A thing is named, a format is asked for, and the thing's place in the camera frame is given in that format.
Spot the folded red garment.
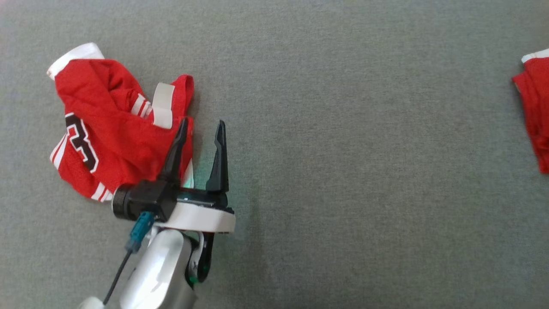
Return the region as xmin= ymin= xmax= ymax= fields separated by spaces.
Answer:
xmin=512 ymin=48 xmax=549 ymax=175

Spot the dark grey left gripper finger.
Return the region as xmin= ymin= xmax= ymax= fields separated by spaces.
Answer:
xmin=205 ymin=120 xmax=230 ymax=193
xmin=158 ymin=118 xmax=190 ymax=189

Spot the red jersey with white trim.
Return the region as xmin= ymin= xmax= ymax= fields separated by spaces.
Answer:
xmin=46 ymin=42 xmax=196 ymax=203

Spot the black cable teal connector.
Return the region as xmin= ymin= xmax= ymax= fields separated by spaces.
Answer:
xmin=102 ymin=211 xmax=156 ymax=306

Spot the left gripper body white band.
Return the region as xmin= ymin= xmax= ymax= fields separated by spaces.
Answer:
xmin=154 ymin=190 xmax=236 ymax=235

